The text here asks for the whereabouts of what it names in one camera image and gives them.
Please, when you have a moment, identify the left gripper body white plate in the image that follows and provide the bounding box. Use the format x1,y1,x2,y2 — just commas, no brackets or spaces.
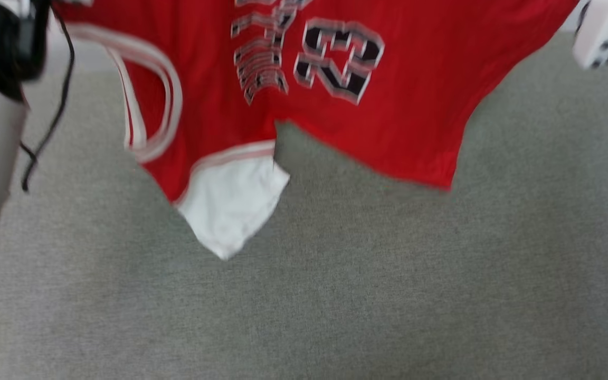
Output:
0,0,51,102

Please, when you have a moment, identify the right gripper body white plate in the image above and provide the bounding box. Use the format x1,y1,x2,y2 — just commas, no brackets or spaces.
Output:
572,0,608,101

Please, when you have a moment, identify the red and white basketball jersey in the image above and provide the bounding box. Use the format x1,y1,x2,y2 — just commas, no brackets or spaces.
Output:
51,0,582,261

